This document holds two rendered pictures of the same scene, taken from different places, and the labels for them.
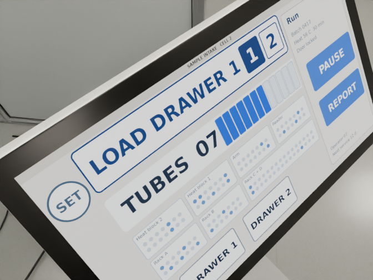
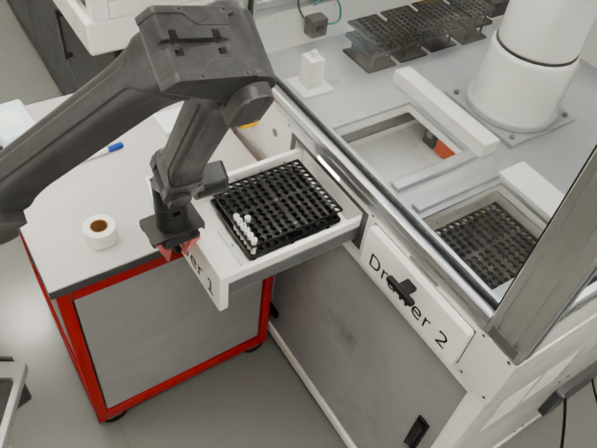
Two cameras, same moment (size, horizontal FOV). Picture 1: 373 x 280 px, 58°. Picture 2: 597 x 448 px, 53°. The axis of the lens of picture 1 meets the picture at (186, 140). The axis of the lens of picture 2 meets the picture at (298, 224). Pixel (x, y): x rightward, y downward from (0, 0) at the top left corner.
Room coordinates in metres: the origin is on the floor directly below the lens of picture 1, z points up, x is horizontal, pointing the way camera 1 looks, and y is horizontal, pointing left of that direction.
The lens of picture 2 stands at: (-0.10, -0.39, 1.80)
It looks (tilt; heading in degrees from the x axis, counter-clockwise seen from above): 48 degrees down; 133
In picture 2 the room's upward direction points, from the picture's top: 9 degrees clockwise
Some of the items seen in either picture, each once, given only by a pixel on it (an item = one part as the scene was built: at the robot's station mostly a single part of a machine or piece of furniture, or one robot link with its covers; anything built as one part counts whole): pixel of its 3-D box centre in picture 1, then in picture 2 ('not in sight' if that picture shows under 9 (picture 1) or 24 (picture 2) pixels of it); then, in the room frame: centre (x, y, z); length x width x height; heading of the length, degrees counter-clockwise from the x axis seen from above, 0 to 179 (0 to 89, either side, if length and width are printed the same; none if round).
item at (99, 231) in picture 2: not in sight; (99, 231); (-0.97, -0.08, 0.78); 0.07 x 0.07 x 0.04
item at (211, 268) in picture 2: not in sight; (189, 242); (-0.76, 0.02, 0.87); 0.29 x 0.02 x 0.11; 172
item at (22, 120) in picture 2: not in sight; (13, 124); (-1.40, -0.08, 0.78); 0.15 x 0.10 x 0.04; 177
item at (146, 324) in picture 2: not in sight; (140, 252); (-1.17, 0.10, 0.38); 0.62 x 0.58 x 0.76; 172
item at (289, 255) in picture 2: not in sight; (278, 210); (-0.73, 0.23, 0.86); 0.40 x 0.26 x 0.06; 82
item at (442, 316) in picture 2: not in sight; (411, 292); (-0.41, 0.29, 0.87); 0.29 x 0.02 x 0.11; 172
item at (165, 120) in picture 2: not in sight; (181, 119); (-1.21, 0.29, 0.77); 0.13 x 0.09 x 0.02; 82
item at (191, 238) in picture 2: not in sight; (176, 239); (-0.74, -0.02, 0.93); 0.07 x 0.07 x 0.09; 82
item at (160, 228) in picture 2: not in sight; (171, 215); (-0.74, -0.03, 1.01); 0.10 x 0.07 x 0.07; 82
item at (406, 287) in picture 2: not in sight; (405, 288); (-0.41, 0.27, 0.91); 0.07 x 0.04 x 0.01; 172
